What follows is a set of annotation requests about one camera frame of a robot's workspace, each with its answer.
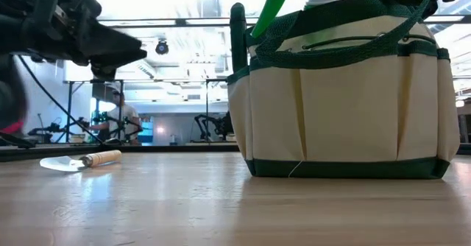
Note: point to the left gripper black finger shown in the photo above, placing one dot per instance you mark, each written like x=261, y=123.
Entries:
x=104, y=73
x=110, y=49

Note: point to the green pruning shears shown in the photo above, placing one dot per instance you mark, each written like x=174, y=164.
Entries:
x=238, y=36

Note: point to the beige green gardening bag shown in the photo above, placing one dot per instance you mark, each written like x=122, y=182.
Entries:
x=349, y=109

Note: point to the green spray bottle white nozzle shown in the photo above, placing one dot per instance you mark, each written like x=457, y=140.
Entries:
x=272, y=6

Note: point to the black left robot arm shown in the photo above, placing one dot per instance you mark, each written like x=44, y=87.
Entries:
x=11, y=91

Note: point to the black background robot arm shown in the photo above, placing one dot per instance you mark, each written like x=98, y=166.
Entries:
x=110, y=121
x=51, y=129
x=217, y=126

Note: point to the person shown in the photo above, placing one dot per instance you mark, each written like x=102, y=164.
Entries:
x=123, y=117

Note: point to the black overhead beam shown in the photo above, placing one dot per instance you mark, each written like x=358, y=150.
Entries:
x=165, y=22

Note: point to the blue background rack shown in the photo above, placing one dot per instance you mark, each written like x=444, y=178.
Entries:
x=147, y=132

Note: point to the red background object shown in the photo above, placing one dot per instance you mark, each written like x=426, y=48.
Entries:
x=13, y=128

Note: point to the black background stand frame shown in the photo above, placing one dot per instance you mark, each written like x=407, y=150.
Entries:
x=147, y=80

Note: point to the black ceiling dome camera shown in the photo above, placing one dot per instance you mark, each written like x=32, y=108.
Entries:
x=162, y=48

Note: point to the black aluminium table frame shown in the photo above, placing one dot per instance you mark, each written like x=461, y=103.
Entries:
x=165, y=148

